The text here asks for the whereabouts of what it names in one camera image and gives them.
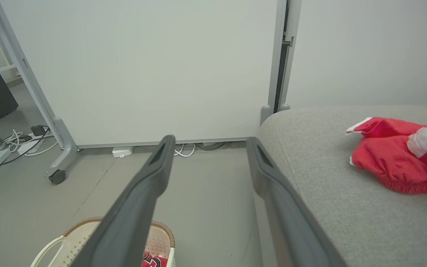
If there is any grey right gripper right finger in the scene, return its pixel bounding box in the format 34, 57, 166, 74
246, 136, 349, 267

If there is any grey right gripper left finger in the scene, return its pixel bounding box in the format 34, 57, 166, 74
71, 135, 176, 267

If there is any red and white jersey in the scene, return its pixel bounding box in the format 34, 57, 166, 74
141, 251, 169, 267

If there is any red fleece garment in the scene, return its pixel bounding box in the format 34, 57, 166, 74
346, 117, 427, 201

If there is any grey fabric sofa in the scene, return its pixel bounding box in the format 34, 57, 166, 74
252, 105, 427, 267

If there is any white partition panel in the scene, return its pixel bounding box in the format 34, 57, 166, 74
278, 0, 427, 112

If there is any cream perforated laundry basket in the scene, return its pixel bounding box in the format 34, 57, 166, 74
30, 217, 176, 267

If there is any small white adapter box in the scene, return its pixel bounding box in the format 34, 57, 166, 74
112, 146, 134, 158

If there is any black caster wheel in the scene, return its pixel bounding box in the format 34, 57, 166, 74
49, 170, 67, 185

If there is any white coiled cable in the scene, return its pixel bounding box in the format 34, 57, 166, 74
174, 143, 196, 158

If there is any black cable under partition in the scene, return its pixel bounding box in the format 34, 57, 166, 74
195, 142, 226, 151

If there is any black floor cable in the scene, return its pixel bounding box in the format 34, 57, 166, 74
0, 122, 51, 165

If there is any white floor cable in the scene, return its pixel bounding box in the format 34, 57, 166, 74
0, 129, 58, 157

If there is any wide white partition, grey frame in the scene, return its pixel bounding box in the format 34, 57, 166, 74
0, 0, 288, 178

